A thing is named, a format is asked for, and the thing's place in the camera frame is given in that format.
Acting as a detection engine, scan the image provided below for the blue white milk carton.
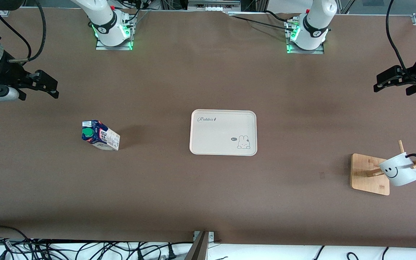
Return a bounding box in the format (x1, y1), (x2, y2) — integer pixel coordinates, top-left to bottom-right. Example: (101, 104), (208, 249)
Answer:
(82, 120), (121, 151)

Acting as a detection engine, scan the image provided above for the white smiley face mug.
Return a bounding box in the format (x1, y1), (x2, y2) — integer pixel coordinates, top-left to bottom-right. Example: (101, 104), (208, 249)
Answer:
(379, 152), (416, 187)

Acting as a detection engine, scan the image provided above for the cream rabbit print tray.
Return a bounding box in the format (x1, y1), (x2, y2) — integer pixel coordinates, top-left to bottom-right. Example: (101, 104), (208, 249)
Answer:
(189, 109), (258, 156)

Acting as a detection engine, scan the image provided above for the wooden mug rack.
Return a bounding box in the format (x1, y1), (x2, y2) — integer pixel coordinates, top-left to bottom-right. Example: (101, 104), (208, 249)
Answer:
(351, 140), (416, 196)

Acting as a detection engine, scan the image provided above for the grey power strip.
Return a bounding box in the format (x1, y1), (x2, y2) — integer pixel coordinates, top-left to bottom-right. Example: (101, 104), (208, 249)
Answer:
(187, 0), (241, 12)

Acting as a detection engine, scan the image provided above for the aluminium profile bar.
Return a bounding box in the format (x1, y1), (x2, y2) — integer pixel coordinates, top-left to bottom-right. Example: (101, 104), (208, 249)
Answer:
(184, 231), (215, 260)

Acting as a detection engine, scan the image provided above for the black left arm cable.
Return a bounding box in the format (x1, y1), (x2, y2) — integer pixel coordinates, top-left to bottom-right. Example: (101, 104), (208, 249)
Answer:
(386, 0), (411, 76)

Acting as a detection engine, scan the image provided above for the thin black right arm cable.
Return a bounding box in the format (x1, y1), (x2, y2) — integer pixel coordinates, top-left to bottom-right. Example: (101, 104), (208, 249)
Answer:
(0, 8), (32, 60)

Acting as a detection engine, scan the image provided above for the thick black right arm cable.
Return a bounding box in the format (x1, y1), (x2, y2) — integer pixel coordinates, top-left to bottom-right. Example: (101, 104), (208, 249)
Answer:
(9, 0), (47, 65)

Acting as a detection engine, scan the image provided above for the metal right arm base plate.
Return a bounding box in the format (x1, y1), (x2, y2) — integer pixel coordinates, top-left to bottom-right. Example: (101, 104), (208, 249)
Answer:
(95, 14), (136, 51)

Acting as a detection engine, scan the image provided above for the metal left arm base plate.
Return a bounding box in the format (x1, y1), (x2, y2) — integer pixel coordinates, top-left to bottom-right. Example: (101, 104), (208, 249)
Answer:
(285, 19), (325, 55)

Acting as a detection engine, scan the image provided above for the black cable on table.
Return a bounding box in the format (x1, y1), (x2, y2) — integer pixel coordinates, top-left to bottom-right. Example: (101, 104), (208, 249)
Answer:
(233, 10), (299, 34)

